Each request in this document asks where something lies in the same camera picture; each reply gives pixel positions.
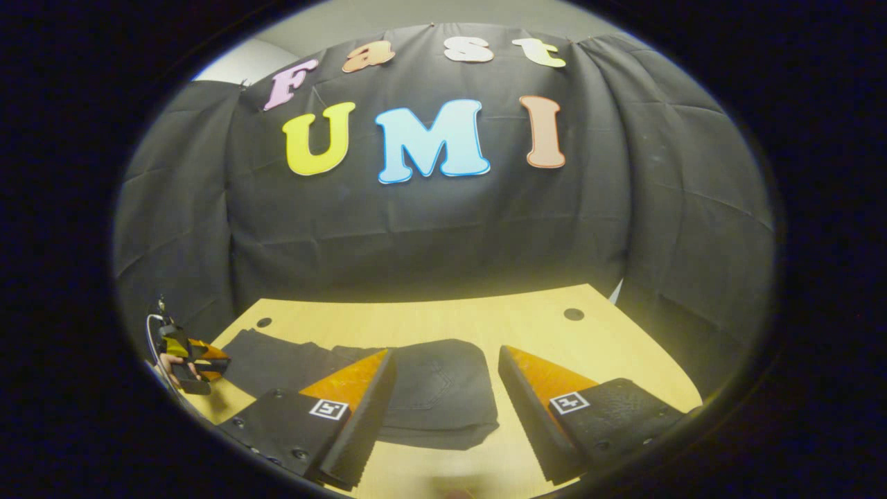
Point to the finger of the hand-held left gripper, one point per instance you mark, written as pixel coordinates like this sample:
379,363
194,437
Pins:
211,359

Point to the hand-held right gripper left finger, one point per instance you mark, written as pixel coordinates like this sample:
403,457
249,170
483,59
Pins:
364,423

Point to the dark grey jeans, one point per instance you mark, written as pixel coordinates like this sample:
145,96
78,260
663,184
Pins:
443,388

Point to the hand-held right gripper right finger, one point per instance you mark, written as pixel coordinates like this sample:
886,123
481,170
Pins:
533,423

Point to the black backdrop cloth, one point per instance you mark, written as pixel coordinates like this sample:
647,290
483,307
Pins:
429,229

